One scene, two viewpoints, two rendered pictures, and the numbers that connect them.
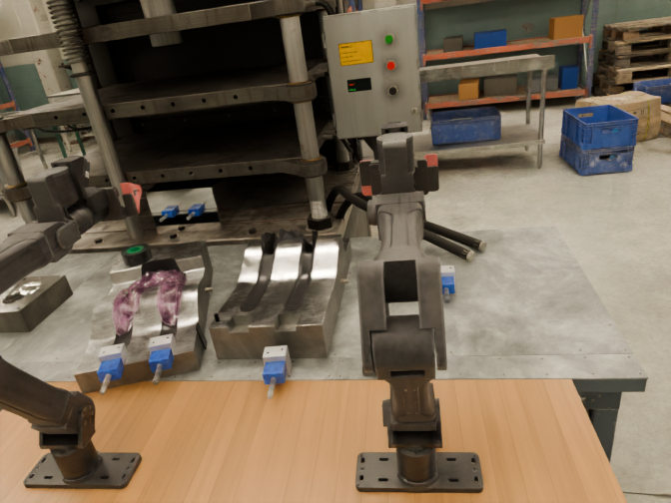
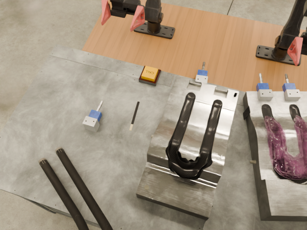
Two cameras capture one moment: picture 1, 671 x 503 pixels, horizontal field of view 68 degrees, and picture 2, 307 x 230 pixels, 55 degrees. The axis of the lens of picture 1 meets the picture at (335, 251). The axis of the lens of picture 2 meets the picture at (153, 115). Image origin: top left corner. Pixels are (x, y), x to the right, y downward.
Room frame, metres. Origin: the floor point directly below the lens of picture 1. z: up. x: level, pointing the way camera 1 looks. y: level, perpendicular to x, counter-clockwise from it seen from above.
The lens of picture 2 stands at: (1.61, 0.06, 1.88)
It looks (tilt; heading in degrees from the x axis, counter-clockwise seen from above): 62 degrees down; 189
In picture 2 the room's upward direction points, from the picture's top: 3 degrees counter-clockwise
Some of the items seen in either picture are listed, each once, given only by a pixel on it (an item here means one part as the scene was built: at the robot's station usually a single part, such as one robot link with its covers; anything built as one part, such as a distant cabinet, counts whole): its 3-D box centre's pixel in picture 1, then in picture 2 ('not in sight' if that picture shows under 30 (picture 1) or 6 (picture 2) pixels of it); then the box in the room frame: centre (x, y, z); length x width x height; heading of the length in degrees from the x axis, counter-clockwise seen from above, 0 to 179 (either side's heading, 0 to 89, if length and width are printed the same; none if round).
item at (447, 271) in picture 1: (445, 286); (96, 114); (1.08, -0.26, 0.83); 0.13 x 0.05 x 0.05; 169
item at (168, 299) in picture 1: (151, 290); (292, 143); (1.15, 0.49, 0.90); 0.26 x 0.18 x 0.08; 6
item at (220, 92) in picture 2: (242, 327); (219, 94); (0.96, 0.23, 0.87); 0.05 x 0.05 x 0.04; 78
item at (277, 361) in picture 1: (274, 375); (202, 73); (0.83, 0.16, 0.83); 0.13 x 0.05 x 0.05; 175
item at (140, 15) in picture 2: (380, 173); (131, 18); (0.91, -0.11, 1.20); 0.09 x 0.07 x 0.07; 170
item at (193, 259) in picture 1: (153, 303); (290, 148); (1.16, 0.50, 0.86); 0.50 x 0.26 x 0.11; 6
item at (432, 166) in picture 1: (417, 170); (110, 14); (0.90, -0.17, 1.20); 0.09 x 0.07 x 0.07; 170
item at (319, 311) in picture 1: (290, 277); (190, 139); (1.17, 0.13, 0.87); 0.50 x 0.26 x 0.14; 168
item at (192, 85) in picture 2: (288, 326); (194, 87); (0.94, 0.13, 0.87); 0.05 x 0.05 x 0.04; 78
